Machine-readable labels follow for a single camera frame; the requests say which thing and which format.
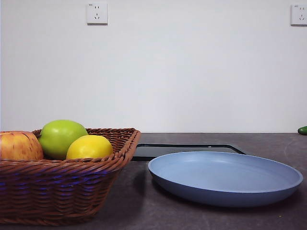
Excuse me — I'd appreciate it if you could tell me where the white wall socket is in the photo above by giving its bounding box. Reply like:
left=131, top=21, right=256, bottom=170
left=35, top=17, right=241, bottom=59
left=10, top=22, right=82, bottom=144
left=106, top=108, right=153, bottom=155
left=86, top=2, right=108, bottom=26
left=290, top=4, right=307, bottom=26

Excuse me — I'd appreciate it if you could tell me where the brown wicker basket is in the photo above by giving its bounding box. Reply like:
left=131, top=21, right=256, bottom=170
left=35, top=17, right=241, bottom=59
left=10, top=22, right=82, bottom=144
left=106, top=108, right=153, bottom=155
left=0, top=127, right=142, bottom=219

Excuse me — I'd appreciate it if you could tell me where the red yellow apple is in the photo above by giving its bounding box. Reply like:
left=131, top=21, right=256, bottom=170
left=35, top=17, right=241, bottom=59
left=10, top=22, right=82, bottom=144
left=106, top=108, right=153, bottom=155
left=0, top=130, right=44, bottom=161

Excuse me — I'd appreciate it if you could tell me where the yellow lemon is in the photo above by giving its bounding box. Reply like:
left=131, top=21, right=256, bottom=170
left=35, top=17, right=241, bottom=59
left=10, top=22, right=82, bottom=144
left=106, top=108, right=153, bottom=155
left=66, top=135, right=114, bottom=160

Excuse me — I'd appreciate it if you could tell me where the black flat tray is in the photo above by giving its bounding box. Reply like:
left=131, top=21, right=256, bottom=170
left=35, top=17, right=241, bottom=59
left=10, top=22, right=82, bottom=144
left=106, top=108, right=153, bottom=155
left=131, top=143, right=247, bottom=161

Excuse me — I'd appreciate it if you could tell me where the green apple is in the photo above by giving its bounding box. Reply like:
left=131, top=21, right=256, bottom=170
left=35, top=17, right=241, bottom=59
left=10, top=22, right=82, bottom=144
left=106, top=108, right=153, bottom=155
left=38, top=119, right=89, bottom=161

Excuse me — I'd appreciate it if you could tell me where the blue round plate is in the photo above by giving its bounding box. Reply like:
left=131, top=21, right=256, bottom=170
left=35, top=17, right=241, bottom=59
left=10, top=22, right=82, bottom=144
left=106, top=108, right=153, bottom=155
left=148, top=151, right=304, bottom=208

